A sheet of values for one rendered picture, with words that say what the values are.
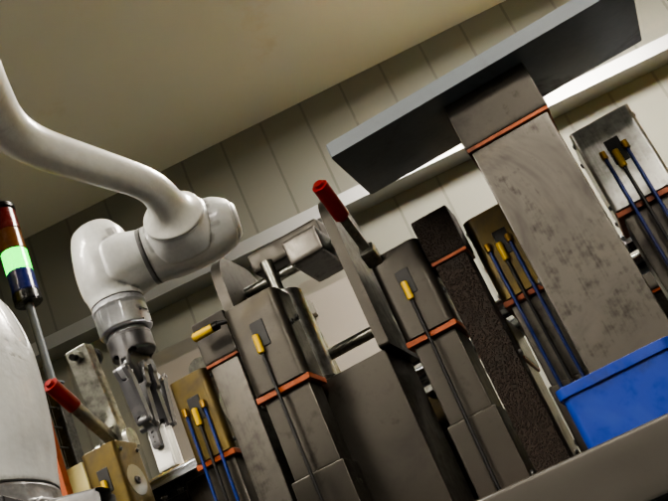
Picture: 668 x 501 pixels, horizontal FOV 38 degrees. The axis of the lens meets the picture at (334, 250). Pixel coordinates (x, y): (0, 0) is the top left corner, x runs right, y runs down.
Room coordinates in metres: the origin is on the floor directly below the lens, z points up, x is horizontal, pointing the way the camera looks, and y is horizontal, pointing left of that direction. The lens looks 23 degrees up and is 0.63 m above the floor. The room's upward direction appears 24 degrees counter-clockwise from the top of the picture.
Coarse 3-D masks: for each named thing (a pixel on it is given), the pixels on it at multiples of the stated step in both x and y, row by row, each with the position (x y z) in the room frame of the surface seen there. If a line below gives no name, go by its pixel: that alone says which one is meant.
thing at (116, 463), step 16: (96, 448) 1.30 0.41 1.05; (112, 448) 1.29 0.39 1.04; (128, 448) 1.32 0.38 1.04; (96, 464) 1.30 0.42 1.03; (112, 464) 1.29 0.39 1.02; (128, 464) 1.31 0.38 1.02; (96, 480) 1.30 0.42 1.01; (112, 480) 1.29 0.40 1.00; (128, 480) 1.30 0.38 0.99; (144, 480) 1.34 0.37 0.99; (128, 496) 1.29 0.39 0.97; (144, 496) 1.33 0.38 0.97
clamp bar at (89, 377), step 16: (80, 352) 1.32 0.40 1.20; (96, 352) 1.36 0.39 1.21; (80, 368) 1.33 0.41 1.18; (96, 368) 1.33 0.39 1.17; (80, 384) 1.33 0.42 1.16; (96, 384) 1.33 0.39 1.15; (96, 400) 1.33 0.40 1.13; (112, 400) 1.35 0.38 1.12; (96, 416) 1.34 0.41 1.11; (112, 416) 1.34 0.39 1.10
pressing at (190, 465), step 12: (624, 240) 1.23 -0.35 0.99; (636, 264) 1.38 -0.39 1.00; (504, 312) 1.33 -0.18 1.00; (516, 324) 1.41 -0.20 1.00; (420, 372) 1.44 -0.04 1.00; (180, 468) 1.37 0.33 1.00; (192, 468) 1.37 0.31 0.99; (156, 480) 1.38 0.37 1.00; (168, 480) 1.38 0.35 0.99; (180, 480) 1.44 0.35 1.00; (156, 492) 1.45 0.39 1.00; (168, 492) 1.48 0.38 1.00
